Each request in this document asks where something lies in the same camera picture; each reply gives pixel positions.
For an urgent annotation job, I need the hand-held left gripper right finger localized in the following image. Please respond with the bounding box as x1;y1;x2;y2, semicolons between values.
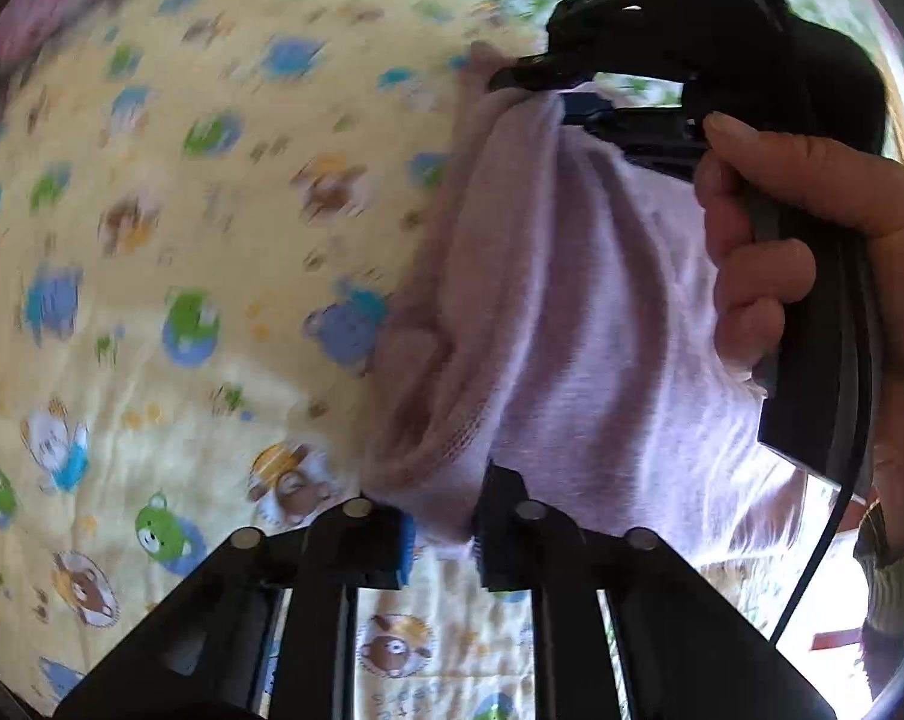
473;461;839;720

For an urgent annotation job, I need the yellow cartoon bear bedsheet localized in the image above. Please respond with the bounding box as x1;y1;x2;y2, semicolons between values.
0;0;798;720

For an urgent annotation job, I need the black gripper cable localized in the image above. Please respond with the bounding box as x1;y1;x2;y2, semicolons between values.
768;491;873;647

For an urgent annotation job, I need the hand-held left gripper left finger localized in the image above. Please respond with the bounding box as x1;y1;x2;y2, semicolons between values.
50;499;415;720

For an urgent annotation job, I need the person's right hand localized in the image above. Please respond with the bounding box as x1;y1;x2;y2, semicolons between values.
695;112;904;541

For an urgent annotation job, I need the person's right forearm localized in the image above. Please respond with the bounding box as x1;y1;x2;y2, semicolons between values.
852;502;904;698

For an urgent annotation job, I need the purple knit sweater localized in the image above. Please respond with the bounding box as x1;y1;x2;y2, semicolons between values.
358;41;809;563

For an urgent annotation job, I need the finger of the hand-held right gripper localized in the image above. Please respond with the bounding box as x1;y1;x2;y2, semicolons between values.
489;52;693;102
564;92;711;181

